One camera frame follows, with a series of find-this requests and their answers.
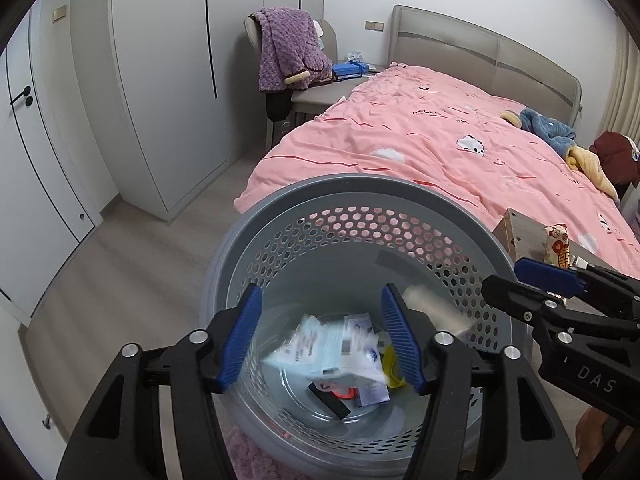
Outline purple fleece robe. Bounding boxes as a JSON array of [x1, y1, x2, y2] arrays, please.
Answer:
[[254, 7, 334, 94]]

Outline blue fleece garment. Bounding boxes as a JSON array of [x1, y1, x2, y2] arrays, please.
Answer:
[[500, 107, 579, 154]]

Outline white closet doors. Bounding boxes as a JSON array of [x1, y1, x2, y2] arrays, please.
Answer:
[[0, 5, 103, 316]]

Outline beige chair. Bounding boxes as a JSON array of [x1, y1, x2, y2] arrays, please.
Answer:
[[243, 12, 372, 147]]

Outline blue face mask pack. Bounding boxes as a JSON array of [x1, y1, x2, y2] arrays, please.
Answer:
[[262, 313, 352, 377]]

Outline black object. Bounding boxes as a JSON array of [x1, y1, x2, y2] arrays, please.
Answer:
[[307, 382, 352, 419]]

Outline grey perforated plastic basket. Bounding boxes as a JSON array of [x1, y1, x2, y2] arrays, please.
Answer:
[[198, 173, 540, 478]]

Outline orange plastic clip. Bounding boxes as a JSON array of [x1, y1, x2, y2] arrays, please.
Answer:
[[320, 382, 359, 401]]

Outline white wardrobe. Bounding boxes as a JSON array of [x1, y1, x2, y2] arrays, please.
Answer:
[[70, 0, 327, 222]]

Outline red and beige snack wrapper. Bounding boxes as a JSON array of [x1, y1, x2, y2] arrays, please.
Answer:
[[541, 223, 574, 269]]

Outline person's right forearm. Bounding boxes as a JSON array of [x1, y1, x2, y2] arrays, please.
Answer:
[[574, 404, 628, 462]]

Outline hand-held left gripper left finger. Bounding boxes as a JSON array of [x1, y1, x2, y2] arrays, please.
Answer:
[[55, 282, 264, 480]]

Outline white pouch with blue circle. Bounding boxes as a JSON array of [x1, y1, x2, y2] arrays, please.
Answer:
[[320, 312, 392, 386]]

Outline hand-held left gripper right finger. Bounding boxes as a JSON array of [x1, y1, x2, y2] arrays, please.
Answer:
[[380, 283, 583, 480]]

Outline pink printed blanket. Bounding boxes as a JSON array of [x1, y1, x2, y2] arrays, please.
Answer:
[[233, 61, 640, 263]]

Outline beige curtain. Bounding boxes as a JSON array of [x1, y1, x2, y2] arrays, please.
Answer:
[[597, 12, 640, 137]]

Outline blue flat box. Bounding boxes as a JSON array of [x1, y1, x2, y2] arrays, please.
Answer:
[[331, 61, 370, 83]]

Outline purple fluffy rug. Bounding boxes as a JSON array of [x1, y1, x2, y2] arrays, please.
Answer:
[[222, 424, 301, 480]]

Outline beige padded headboard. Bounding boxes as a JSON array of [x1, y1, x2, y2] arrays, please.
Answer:
[[387, 5, 585, 132]]

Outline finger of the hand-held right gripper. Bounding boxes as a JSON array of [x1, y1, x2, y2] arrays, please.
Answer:
[[481, 274, 602, 334], [514, 257, 640, 322]]

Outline maroon garment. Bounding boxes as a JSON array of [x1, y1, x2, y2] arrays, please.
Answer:
[[589, 130, 640, 187]]

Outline dark trousers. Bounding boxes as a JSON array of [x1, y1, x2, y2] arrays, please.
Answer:
[[265, 91, 292, 122]]

